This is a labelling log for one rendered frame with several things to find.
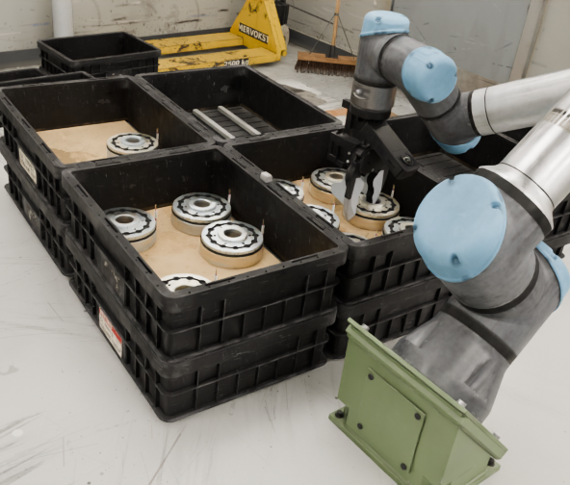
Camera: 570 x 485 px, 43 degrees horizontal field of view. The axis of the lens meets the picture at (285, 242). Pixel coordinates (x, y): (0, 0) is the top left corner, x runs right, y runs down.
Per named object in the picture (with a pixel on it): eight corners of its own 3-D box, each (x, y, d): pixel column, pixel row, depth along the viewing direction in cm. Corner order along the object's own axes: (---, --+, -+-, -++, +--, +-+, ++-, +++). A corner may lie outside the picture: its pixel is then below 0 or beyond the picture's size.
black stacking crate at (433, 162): (578, 235, 142) (596, 183, 136) (475, 268, 127) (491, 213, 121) (438, 156, 169) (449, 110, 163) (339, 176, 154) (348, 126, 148)
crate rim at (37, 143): (219, 155, 133) (219, 143, 132) (58, 182, 117) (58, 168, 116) (131, 85, 160) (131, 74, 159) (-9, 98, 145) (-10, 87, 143)
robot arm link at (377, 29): (383, 22, 110) (353, 8, 116) (371, 91, 115) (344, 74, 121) (424, 21, 113) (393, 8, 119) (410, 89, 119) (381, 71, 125)
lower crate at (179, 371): (331, 369, 116) (342, 309, 110) (163, 433, 101) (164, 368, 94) (212, 249, 144) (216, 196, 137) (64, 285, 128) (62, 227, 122)
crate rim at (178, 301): (350, 263, 106) (353, 248, 105) (166, 316, 90) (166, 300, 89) (219, 155, 133) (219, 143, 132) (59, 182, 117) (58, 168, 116)
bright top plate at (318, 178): (372, 186, 140) (373, 184, 140) (334, 196, 135) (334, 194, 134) (338, 165, 147) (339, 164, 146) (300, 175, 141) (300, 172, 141)
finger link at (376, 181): (358, 197, 138) (360, 156, 133) (380, 210, 135) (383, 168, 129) (347, 203, 137) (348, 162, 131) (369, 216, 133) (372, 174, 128)
